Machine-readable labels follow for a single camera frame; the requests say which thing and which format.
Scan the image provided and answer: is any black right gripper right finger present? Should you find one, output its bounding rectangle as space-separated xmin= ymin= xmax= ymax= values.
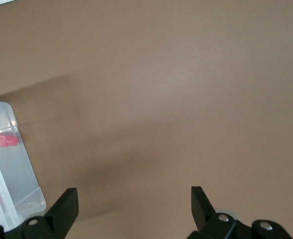
xmin=186 ymin=186 xmax=293 ymax=239

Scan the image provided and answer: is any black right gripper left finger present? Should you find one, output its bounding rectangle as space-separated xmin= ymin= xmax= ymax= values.
xmin=0 ymin=187 xmax=80 ymax=239

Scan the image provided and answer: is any red block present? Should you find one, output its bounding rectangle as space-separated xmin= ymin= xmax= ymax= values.
xmin=0 ymin=133 xmax=19 ymax=148

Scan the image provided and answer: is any transparent plastic storage box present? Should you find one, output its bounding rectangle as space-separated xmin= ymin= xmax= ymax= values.
xmin=0 ymin=100 xmax=48 ymax=231

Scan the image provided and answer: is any brown table cover sheet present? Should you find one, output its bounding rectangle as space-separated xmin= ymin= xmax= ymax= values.
xmin=0 ymin=0 xmax=293 ymax=239

